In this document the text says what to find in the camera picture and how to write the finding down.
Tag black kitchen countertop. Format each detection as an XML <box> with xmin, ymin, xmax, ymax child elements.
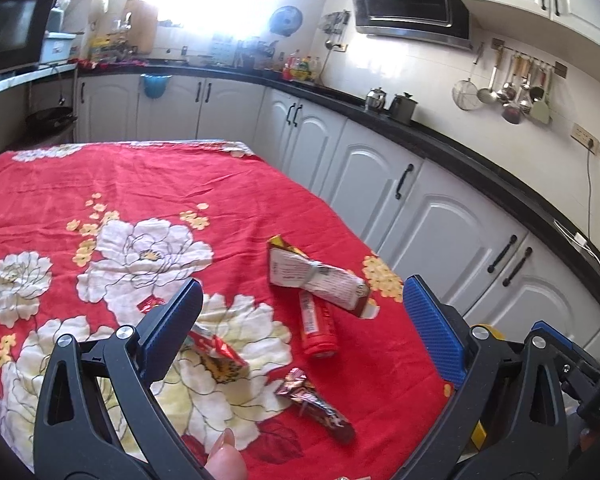
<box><xmin>75</xmin><ymin>60</ymin><xmax>600</xmax><ymax>311</ymax></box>

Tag wooden cutting board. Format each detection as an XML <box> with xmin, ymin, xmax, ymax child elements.
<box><xmin>125</xmin><ymin>0</ymin><xmax>158</xmax><ymax>55</ymax></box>

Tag blue round wall fan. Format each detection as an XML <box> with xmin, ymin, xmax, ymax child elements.
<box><xmin>271</xmin><ymin>6</ymin><xmax>303</xmax><ymax>37</ymax></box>

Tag steel pot with lid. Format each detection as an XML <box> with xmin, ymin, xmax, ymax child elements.
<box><xmin>389</xmin><ymin>92</ymin><xmax>419</xmax><ymax>125</ymax></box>

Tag dark shiny candy wrapper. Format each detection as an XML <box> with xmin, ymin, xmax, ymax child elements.
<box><xmin>275</xmin><ymin>367</ymin><xmax>357</xmax><ymax>445</ymax></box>

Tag hanging kitchen tools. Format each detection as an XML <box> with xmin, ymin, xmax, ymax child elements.
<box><xmin>320</xmin><ymin>10</ymin><xmax>351</xmax><ymax>37</ymax></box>

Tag group of condiment bottles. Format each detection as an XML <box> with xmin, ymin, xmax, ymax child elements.
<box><xmin>281</xmin><ymin>50</ymin><xmax>323</xmax><ymax>83</ymax></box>

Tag red floral tablecloth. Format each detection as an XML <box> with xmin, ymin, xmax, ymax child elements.
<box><xmin>0</xmin><ymin>139</ymin><xmax>456</xmax><ymax>480</ymax></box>

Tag white kitchen base cabinets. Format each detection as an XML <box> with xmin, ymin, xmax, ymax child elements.
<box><xmin>75</xmin><ymin>72</ymin><xmax>600</xmax><ymax>376</ymax></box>

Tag red gold snack wrapper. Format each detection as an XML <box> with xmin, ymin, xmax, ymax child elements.
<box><xmin>182</xmin><ymin>330</ymin><xmax>251</xmax><ymax>385</ymax></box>

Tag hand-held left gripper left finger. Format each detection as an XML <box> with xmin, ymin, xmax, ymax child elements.
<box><xmin>32</xmin><ymin>277</ymin><xmax>204</xmax><ymax>480</ymax></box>

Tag wall utensil rail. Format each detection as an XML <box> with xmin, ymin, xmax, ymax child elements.
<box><xmin>491</xmin><ymin>37</ymin><xmax>567</xmax><ymax>80</ymax></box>

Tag red plastic tube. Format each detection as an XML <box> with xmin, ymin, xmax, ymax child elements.
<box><xmin>299</xmin><ymin>290</ymin><xmax>339</xmax><ymax>359</ymax></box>

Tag white storage box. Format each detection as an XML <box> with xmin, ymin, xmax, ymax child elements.
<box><xmin>41</xmin><ymin>31</ymin><xmax>77</xmax><ymax>65</ymax></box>

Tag black power cable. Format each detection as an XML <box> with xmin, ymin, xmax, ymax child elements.
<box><xmin>586</xmin><ymin>147</ymin><xmax>595</xmax><ymax>241</ymax></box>

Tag wall power socket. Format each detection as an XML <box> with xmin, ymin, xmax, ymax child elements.
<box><xmin>572</xmin><ymin>122</ymin><xmax>600</xmax><ymax>155</ymax></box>

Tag blue hanging bin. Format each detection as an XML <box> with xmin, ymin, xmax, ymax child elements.
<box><xmin>140</xmin><ymin>74</ymin><xmax>172</xmax><ymax>100</ymax></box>

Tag steel ladle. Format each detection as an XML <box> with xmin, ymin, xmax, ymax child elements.
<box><xmin>477</xmin><ymin>52</ymin><xmax>501</xmax><ymax>103</ymax></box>

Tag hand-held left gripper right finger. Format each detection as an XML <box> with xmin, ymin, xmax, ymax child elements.
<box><xmin>395</xmin><ymin>275</ymin><xmax>573</xmax><ymax>480</ymax></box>

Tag steel spoon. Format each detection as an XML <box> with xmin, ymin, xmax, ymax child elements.
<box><xmin>497</xmin><ymin>55</ymin><xmax>518</xmax><ymax>102</ymax></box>

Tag paper packet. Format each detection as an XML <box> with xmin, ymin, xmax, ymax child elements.
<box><xmin>266</xmin><ymin>235</ymin><xmax>381</xmax><ymax>319</ymax></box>

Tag black microwave oven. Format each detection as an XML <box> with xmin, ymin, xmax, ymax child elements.
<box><xmin>0</xmin><ymin>0</ymin><xmax>63</xmax><ymax>78</ymax></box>

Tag black wok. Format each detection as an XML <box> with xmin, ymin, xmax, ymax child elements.
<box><xmin>26</xmin><ymin>106</ymin><xmax>78</xmax><ymax>133</ymax></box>

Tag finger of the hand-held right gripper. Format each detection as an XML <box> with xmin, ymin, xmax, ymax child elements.
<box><xmin>530</xmin><ymin>321</ymin><xmax>581</xmax><ymax>361</ymax></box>

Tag green spatula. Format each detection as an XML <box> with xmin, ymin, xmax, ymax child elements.
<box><xmin>530</xmin><ymin>67</ymin><xmax>552</xmax><ymax>125</ymax></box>

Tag white charger cable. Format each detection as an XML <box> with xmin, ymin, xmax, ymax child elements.
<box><xmin>555</xmin><ymin>220</ymin><xmax>600</xmax><ymax>273</ymax></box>

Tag wire strainer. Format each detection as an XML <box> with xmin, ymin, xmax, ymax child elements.
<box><xmin>452</xmin><ymin>50</ymin><xmax>482</xmax><ymax>111</ymax></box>

